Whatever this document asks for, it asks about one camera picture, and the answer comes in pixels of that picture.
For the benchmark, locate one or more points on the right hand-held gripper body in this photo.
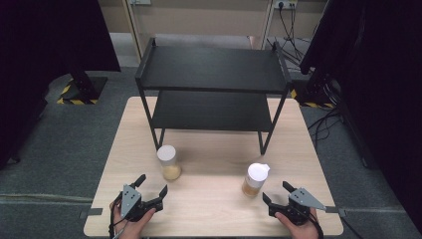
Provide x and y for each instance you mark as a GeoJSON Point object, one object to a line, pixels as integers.
{"type": "Point", "coordinates": [302, 202]}

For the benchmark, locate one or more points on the black two-tier metal rack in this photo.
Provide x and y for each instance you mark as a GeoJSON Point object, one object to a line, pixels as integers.
{"type": "Point", "coordinates": [212, 66]}

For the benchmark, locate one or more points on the dark tape strip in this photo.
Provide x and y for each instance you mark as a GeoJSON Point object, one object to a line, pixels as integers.
{"type": "Point", "coordinates": [93, 212]}
{"type": "Point", "coordinates": [335, 210]}

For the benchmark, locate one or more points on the white frame post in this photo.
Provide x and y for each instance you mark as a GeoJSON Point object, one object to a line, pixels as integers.
{"type": "Point", "coordinates": [134, 30]}
{"type": "Point", "coordinates": [267, 26]}

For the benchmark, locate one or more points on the person's right hand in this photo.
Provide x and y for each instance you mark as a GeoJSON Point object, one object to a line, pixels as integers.
{"type": "Point", "coordinates": [303, 232]}

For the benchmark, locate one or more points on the white wall power outlet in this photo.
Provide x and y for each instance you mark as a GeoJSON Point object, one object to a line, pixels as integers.
{"type": "Point", "coordinates": [285, 4]}

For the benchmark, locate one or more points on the person's left hand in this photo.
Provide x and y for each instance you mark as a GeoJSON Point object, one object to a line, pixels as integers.
{"type": "Point", "coordinates": [127, 229]}

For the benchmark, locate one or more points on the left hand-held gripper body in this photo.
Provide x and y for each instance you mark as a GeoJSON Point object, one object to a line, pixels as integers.
{"type": "Point", "coordinates": [130, 203]}

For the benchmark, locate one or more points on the glass bottle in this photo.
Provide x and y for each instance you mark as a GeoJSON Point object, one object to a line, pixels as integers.
{"type": "Point", "coordinates": [254, 181]}

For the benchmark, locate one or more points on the black curtain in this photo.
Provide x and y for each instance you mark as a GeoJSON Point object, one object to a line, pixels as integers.
{"type": "Point", "coordinates": [49, 49]}
{"type": "Point", "coordinates": [381, 66]}

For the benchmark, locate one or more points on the glass jar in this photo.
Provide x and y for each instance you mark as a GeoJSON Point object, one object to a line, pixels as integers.
{"type": "Point", "coordinates": [168, 162]}

